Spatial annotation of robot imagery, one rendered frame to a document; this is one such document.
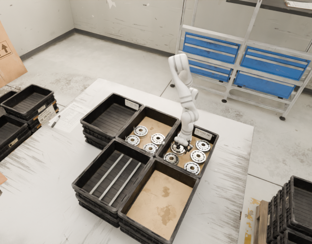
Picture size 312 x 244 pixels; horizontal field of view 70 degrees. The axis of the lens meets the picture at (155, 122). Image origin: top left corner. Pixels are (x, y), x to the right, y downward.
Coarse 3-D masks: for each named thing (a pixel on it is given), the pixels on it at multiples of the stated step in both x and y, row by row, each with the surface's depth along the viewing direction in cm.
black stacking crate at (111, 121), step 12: (96, 108) 166; (108, 108) 180; (120, 108) 181; (132, 108) 179; (84, 120) 158; (96, 120) 170; (108, 120) 171; (120, 120) 171; (84, 132) 161; (96, 132) 154; (108, 132) 162
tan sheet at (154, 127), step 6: (144, 120) 173; (150, 120) 174; (150, 126) 169; (156, 126) 169; (162, 126) 170; (168, 126) 170; (132, 132) 163; (150, 132) 164; (156, 132) 165; (162, 132) 165; (168, 132) 166; (144, 138) 160; (150, 138) 160; (144, 144) 156; (150, 150) 152
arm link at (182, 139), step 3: (180, 132) 138; (180, 135) 138; (183, 135) 136; (186, 135) 135; (189, 135) 136; (174, 138) 138; (177, 138) 137; (180, 138) 137; (183, 138) 137; (186, 138) 137; (189, 138) 138; (177, 141) 137; (180, 141) 135; (183, 141) 135; (186, 141) 136; (183, 144) 135; (186, 144) 134
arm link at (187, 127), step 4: (184, 112) 127; (188, 112) 127; (184, 116) 126; (188, 116) 125; (184, 120) 126; (188, 120) 126; (184, 124) 129; (188, 124) 133; (192, 124) 134; (184, 128) 132; (188, 128) 131; (192, 128) 133; (184, 132) 134; (188, 132) 134
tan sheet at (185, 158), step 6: (192, 138) 163; (198, 138) 163; (192, 144) 159; (210, 144) 160; (168, 150) 153; (192, 150) 155; (180, 156) 150; (186, 156) 150; (180, 162) 147; (186, 162) 147
